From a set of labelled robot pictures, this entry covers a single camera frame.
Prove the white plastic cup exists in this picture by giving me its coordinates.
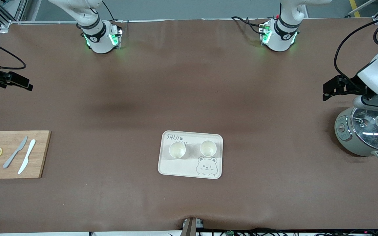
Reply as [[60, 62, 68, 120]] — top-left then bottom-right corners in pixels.
[[169, 142, 186, 159], [200, 140, 217, 157]]

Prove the cream bear print tray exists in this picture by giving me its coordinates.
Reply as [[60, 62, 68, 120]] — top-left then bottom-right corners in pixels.
[[158, 130, 224, 180]]

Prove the glass pot lid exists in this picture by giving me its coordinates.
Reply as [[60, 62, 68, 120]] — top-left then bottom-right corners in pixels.
[[351, 107, 378, 152]]

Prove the grey plastic knife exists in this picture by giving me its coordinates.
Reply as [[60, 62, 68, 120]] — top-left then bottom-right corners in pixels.
[[3, 136, 28, 169]]

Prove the white plastic knife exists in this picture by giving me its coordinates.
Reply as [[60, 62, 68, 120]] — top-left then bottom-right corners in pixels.
[[18, 139, 36, 175]]

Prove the bamboo cutting board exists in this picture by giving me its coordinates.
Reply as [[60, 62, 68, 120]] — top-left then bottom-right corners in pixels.
[[0, 130, 52, 179]]

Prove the black arm base cable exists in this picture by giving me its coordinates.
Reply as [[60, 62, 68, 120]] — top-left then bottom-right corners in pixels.
[[102, 0, 116, 22], [230, 16, 265, 33]]

